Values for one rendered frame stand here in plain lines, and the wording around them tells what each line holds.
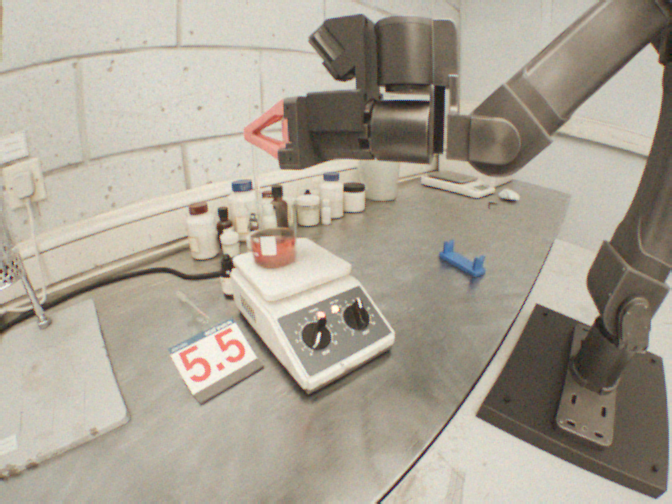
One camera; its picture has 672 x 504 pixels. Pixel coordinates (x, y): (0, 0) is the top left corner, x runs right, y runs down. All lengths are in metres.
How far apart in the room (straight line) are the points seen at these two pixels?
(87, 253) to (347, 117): 0.59
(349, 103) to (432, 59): 0.08
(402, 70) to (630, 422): 0.42
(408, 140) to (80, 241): 0.62
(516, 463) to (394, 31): 0.39
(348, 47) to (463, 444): 0.37
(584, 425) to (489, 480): 0.11
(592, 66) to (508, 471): 0.35
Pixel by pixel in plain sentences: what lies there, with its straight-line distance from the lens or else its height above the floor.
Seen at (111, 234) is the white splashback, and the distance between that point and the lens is 0.71.
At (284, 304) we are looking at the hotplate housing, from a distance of 0.35.
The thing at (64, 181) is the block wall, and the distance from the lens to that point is 0.73.
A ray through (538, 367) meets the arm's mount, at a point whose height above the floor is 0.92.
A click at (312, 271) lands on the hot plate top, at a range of 0.38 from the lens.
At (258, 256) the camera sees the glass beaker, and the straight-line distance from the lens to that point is 0.38.
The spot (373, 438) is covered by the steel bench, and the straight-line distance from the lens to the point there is 0.32.
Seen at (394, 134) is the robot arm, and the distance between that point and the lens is 0.26.
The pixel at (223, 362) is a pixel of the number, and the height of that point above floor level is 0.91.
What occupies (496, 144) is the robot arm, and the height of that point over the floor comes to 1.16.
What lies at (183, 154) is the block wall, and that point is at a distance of 0.77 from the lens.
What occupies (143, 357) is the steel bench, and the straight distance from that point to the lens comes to 0.45.
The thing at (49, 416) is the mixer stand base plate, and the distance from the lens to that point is 0.43.
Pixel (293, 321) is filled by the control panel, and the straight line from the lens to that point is 0.34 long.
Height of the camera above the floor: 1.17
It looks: 25 degrees down
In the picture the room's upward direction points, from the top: straight up
